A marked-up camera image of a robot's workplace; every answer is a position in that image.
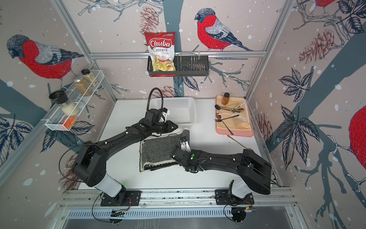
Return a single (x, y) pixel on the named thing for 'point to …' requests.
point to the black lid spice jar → (67, 107)
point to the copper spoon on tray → (218, 116)
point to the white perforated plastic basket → (183, 110)
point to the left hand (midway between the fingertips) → (179, 124)
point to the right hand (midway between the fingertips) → (184, 154)
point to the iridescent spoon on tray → (241, 109)
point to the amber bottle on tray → (225, 98)
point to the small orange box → (68, 122)
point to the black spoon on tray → (218, 107)
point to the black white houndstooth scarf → (156, 152)
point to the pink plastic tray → (233, 119)
